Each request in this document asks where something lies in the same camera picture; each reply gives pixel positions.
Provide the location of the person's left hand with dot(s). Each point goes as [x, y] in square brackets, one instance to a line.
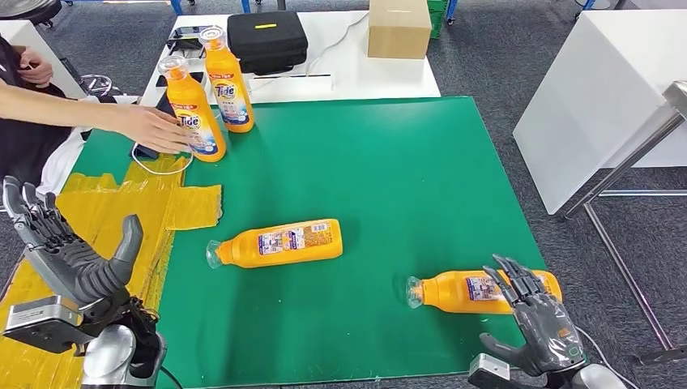
[42, 70]

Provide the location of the person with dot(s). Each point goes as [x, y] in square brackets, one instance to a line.
[21, 145]

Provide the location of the white cloth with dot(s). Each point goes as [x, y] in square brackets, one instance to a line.
[56, 166]

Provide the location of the dark blue tablet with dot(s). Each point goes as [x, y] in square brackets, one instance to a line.
[145, 152]

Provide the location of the metal stand frame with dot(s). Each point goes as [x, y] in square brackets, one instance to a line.
[628, 166]

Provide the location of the black phone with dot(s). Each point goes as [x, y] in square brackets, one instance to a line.
[161, 80]

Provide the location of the green table mat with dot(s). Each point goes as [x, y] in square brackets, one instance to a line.
[349, 161]

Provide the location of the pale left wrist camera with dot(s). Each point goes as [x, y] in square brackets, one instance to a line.
[37, 317]

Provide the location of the person's right hand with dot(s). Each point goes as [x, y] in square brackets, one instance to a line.
[155, 131]

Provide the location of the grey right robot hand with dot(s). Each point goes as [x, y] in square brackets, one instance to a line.
[547, 333]

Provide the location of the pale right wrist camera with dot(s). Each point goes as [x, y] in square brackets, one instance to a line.
[488, 376]

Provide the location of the blue metal rack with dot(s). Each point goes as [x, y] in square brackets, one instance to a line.
[453, 11]

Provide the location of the black carry case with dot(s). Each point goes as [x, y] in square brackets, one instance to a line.
[267, 44]

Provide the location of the yellow taped sheet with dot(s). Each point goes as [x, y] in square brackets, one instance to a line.
[150, 215]

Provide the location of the person's right forearm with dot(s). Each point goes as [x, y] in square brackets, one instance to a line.
[59, 110]

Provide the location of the orange detergent bottle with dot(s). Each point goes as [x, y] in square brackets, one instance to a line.
[241, 252]
[445, 292]
[188, 102]
[228, 70]

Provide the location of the black chair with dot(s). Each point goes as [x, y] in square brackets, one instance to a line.
[32, 9]

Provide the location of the cardboard box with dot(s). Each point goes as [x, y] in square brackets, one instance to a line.
[399, 31]

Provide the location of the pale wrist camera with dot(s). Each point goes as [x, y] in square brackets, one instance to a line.
[37, 317]
[488, 376]

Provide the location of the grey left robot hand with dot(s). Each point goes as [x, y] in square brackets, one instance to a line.
[80, 268]

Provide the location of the white table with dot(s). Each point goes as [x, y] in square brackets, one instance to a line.
[375, 80]
[59, 75]
[590, 107]

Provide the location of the green crates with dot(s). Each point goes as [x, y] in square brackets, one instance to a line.
[438, 20]

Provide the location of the black remote controller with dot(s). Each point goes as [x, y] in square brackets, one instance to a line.
[182, 44]

